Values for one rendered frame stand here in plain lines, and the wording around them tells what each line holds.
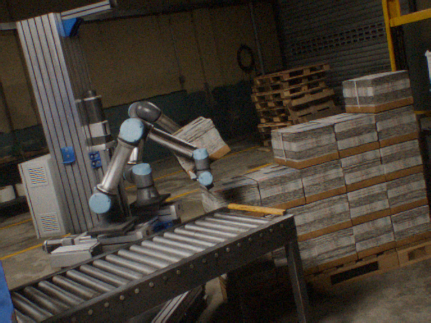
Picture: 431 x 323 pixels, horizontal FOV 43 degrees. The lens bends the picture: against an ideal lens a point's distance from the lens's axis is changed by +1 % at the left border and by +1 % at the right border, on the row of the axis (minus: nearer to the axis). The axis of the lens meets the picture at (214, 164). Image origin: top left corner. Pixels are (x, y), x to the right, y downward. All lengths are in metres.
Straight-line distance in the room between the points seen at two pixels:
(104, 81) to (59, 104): 6.98
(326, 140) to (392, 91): 0.55
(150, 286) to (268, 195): 1.43
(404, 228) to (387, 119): 0.75
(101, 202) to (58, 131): 0.62
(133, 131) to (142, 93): 7.77
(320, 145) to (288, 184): 0.33
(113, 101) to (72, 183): 7.00
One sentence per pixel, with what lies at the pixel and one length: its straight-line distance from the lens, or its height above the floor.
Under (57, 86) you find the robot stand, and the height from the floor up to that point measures 1.63.
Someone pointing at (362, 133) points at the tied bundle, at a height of 0.96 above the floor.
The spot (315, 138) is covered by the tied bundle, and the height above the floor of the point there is 1.00.
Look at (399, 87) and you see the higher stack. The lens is 3.82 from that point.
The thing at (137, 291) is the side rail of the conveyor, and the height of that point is 0.77.
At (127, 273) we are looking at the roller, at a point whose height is 0.80.
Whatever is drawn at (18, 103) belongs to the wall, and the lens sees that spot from 9.57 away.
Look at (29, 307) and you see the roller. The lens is 2.29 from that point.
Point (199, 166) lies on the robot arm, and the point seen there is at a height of 1.07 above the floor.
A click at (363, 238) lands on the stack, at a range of 3.78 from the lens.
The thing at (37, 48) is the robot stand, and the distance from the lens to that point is 3.35.
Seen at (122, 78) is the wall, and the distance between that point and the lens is 10.43.
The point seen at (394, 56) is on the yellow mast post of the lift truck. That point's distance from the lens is 4.42.
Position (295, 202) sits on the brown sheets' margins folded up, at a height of 0.63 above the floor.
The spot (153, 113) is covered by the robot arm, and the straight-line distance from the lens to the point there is 3.54.
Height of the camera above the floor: 1.52
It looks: 9 degrees down
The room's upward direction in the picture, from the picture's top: 12 degrees counter-clockwise
